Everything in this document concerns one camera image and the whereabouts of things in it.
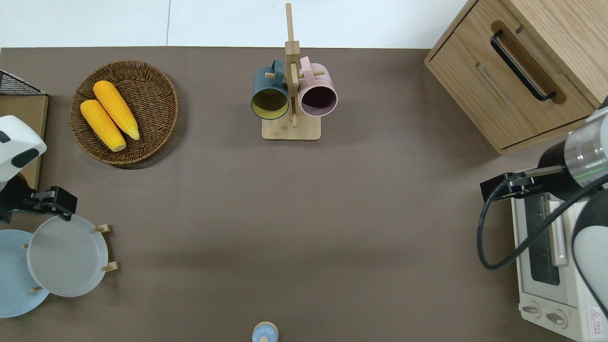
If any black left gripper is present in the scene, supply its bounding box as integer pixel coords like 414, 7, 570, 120
28, 186, 78, 222

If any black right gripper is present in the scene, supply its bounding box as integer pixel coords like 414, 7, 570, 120
480, 172, 545, 203

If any gray plate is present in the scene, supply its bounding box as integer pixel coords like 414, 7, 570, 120
27, 215, 109, 298

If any wooden plate rack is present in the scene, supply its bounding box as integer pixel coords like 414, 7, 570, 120
19, 223, 119, 293

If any light blue plate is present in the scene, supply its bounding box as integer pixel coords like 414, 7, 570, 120
0, 229, 50, 318

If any wooden drawer cabinet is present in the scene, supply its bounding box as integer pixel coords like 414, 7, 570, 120
424, 0, 608, 155

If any yellow corn cob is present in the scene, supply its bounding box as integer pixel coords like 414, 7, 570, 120
93, 80, 141, 141
80, 99, 127, 152

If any white toaster oven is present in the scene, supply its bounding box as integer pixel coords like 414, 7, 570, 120
511, 192, 608, 342

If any round wicker basket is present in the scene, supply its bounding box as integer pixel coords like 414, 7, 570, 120
70, 60, 179, 165

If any pink mug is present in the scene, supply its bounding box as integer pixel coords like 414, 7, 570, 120
298, 56, 338, 117

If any wooden mug tree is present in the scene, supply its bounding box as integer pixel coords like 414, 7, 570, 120
262, 3, 326, 141

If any small blue round container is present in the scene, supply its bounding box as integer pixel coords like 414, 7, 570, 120
252, 322, 279, 342

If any dark teal mug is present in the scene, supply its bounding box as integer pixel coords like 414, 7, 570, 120
251, 59, 290, 120

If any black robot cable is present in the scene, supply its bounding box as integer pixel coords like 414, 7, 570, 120
477, 172, 608, 271

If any white oven door handle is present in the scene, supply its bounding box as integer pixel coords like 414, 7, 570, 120
549, 200, 569, 267

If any black cabinet handle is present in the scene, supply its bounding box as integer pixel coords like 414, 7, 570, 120
490, 30, 557, 102

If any black wire mesh basket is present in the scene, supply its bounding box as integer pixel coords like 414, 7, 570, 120
0, 69, 46, 96

